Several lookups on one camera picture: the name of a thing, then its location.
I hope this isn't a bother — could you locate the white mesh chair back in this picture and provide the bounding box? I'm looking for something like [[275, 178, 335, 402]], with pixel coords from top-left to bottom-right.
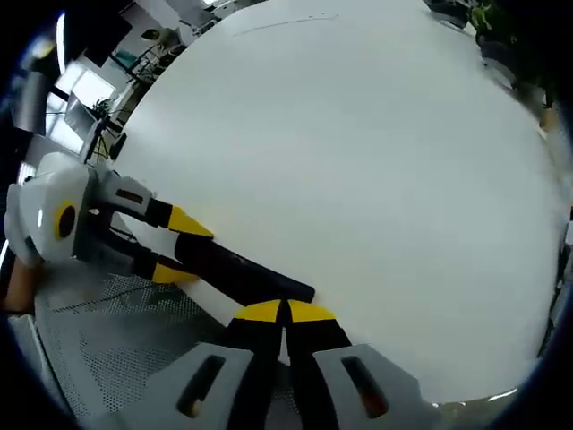
[[6, 262, 234, 430]]

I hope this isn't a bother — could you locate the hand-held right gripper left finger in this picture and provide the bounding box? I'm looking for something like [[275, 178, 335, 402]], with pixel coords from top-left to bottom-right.
[[93, 298, 287, 430]]

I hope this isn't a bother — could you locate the green potted plant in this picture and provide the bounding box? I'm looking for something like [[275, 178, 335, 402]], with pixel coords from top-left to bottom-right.
[[467, 0, 560, 108]]

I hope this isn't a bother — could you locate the black remote control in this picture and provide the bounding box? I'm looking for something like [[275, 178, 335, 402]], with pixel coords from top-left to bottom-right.
[[173, 232, 316, 305]]

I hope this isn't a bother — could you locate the desk computer monitor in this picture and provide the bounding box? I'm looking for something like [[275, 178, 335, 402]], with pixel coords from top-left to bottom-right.
[[64, 91, 102, 135]]

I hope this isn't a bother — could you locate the black television screen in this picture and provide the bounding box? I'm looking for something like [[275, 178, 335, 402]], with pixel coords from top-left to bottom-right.
[[84, 13, 133, 64]]

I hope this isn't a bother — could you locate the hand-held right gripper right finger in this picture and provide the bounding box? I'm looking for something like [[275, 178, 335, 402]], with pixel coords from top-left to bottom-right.
[[286, 299, 444, 430]]

